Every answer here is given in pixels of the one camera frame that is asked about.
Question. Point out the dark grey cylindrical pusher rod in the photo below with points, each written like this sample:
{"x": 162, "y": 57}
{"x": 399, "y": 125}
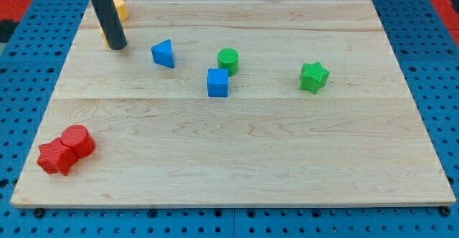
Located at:
{"x": 110, "y": 23}

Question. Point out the yellow heart block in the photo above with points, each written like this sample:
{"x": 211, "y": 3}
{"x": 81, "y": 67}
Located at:
{"x": 102, "y": 34}

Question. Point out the yellow hexagon block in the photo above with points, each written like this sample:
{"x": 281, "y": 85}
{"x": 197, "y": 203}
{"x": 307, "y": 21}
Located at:
{"x": 121, "y": 9}

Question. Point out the blue triangle block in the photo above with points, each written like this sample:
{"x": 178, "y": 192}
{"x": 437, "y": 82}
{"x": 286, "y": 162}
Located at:
{"x": 162, "y": 54}

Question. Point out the green cylinder block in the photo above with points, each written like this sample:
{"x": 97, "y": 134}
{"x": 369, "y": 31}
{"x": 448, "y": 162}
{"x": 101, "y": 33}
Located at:
{"x": 228, "y": 58}

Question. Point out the blue cube block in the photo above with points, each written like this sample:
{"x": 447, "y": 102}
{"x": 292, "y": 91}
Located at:
{"x": 217, "y": 82}

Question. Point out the red cylinder block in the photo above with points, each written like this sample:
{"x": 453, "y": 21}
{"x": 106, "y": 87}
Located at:
{"x": 79, "y": 140}

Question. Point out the light wooden board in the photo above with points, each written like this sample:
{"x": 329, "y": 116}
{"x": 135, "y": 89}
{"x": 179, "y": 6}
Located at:
{"x": 162, "y": 142}

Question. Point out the red star block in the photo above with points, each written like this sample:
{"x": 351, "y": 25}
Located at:
{"x": 55, "y": 157}

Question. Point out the green star block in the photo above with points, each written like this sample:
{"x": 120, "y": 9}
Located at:
{"x": 313, "y": 77}

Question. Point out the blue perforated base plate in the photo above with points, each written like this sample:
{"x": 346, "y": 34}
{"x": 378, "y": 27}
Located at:
{"x": 30, "y": 64}

